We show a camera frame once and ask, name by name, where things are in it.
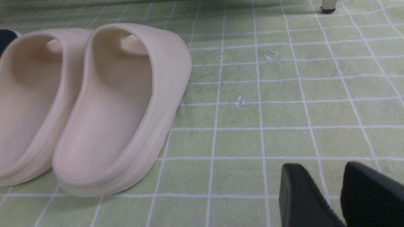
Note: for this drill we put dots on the cream slipper, left of pair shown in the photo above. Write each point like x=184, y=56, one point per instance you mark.
x=41, y=77

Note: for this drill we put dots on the chrome metal shoe rack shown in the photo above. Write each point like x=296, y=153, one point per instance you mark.
x=328, y=6

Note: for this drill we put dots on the cream slipper, of pair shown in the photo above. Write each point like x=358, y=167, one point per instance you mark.
x=41, y=77
x=134, y=79

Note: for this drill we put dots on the navy sneaker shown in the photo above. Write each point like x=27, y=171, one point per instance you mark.
x=6, y=37

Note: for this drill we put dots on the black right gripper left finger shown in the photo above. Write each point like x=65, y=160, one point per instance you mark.
x=301, y=203

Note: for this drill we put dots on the green checked floor mat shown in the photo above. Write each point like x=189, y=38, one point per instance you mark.
x=273, y=82

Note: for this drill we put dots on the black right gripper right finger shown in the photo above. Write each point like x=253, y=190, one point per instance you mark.
x=371, y=199

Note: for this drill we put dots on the cream slipper, right of pair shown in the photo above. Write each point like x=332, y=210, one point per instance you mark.
x=134, y=79

